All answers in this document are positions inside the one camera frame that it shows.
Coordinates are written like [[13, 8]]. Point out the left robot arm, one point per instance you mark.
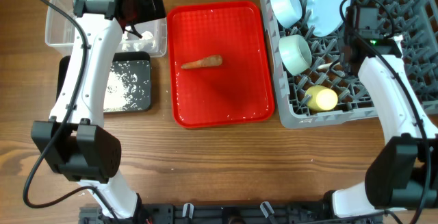
[[73, 141]]

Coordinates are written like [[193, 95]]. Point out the green bowl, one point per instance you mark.
[[295, 54]]

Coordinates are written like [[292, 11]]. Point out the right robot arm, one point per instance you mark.
[[404, 174]]

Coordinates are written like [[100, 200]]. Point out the white plastic spoon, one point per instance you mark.
[[323, 66]]

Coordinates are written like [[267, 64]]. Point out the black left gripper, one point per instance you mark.
[[148, 13]]

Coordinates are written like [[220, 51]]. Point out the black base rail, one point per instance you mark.
[[295, 212]]

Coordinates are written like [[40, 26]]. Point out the red serving tray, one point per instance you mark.
[[219, 71]]

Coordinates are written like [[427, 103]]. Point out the black plastic tray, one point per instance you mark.
[[137, 80]]

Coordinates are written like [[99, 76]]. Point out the light blue plate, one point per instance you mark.
[[324, 17]]

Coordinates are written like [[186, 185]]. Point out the yellow plastic cup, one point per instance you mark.
[[321, 98]]

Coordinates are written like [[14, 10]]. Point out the white rice pile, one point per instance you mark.
[[119, 87]]

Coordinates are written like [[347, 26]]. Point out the grey dishwasher rack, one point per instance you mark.
[[415, 19]]

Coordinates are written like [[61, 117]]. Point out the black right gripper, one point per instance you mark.
[[348, 70]]

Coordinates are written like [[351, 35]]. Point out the clear plastic bin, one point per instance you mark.
[[60, 33]]

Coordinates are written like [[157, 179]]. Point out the orange carrot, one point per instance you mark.
[[210, 61]]

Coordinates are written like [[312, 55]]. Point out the light blue bowl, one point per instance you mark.
[[287, 12]]

